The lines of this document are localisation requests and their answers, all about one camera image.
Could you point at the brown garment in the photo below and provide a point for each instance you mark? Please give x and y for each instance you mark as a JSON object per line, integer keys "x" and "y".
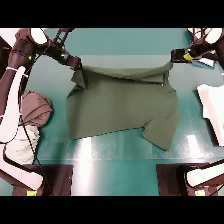
{"x": 36, "y": 110}

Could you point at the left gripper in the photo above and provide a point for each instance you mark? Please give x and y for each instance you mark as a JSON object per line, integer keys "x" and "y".
{"x": 68, "y": 61}

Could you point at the folded white garment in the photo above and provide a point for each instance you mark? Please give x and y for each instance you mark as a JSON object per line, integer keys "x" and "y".
{"x": 208, "y": 63}

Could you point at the olive green T-shirt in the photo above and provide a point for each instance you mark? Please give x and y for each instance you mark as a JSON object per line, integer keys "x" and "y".
{"x": 123, "y": 103}

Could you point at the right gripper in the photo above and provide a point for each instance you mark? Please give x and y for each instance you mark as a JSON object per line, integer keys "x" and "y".
{"x": 181, "y": 55}

